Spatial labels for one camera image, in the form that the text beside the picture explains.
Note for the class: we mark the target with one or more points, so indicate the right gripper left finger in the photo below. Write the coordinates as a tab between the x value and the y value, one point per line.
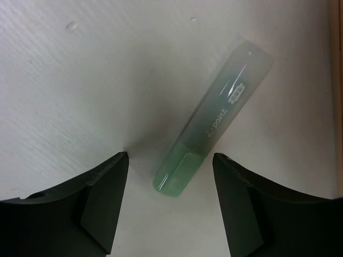
78	217

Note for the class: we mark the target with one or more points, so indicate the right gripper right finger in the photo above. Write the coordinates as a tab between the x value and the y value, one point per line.
264	218

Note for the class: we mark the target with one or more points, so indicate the pale green highlighter pen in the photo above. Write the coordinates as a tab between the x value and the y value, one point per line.
238	79

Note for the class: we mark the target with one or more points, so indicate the pink desk organizer rack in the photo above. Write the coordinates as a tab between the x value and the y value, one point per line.
334	10

